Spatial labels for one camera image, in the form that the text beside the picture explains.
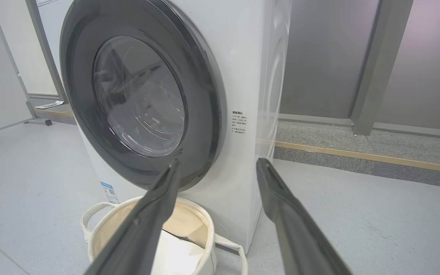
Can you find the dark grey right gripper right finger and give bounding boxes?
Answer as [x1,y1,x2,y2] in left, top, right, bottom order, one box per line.
[256,158,354,275]

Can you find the cream canvas laundry basket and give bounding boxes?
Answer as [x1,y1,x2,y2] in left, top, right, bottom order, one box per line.
[81,196,248,275]

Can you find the white paper sheet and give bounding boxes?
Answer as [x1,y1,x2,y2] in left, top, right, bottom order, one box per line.
[36,100,65,110]

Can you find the wide grey metal pillar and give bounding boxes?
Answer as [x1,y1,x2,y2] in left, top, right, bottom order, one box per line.
[352,0,414,136]

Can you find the grey metal frame post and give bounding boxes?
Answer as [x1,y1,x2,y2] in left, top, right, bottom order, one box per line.
[25,0,68,104]

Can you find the white cloth in basket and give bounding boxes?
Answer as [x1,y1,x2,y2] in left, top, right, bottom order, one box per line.
[151,229,209,275]

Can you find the grey rolling partition stand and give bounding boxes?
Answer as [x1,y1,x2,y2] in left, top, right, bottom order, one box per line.
[0,0,52,126]

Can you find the blue energy label sticker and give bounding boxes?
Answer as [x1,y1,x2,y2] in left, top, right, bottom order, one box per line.
[101,182,120,205]

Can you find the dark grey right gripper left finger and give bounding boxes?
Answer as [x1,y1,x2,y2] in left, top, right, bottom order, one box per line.
[84,159,181,275]

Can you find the dark round washing machine door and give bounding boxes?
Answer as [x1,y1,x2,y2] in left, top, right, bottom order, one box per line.
[60,0,227,191]

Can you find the white washing machine body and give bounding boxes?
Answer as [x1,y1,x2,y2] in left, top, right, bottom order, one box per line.
[37,0,293,254]

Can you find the small text notice sticker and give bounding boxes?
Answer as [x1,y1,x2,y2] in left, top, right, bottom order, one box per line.
[231,110,248,134]

